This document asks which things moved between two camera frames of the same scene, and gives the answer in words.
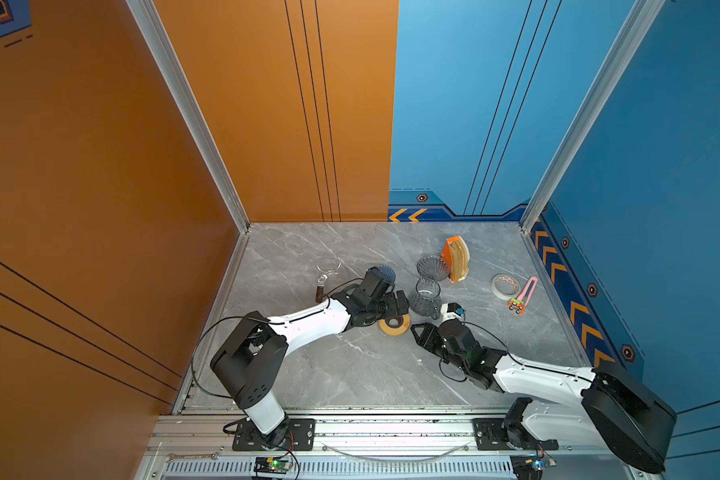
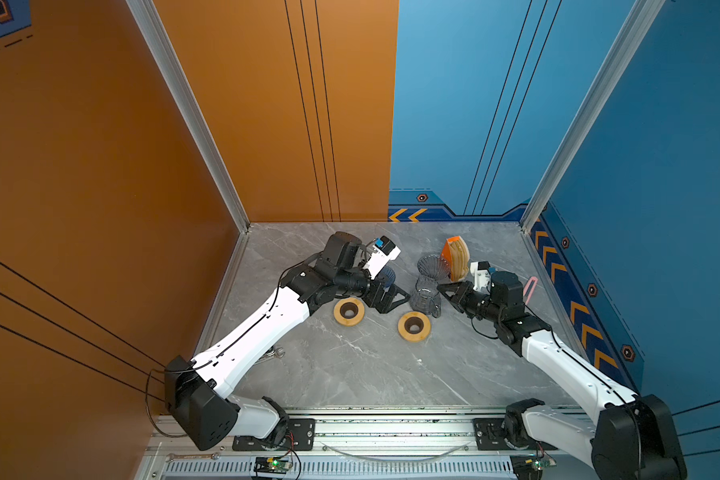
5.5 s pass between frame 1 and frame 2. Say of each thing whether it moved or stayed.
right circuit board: stayed
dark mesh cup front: stayed
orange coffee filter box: stayed
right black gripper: moved
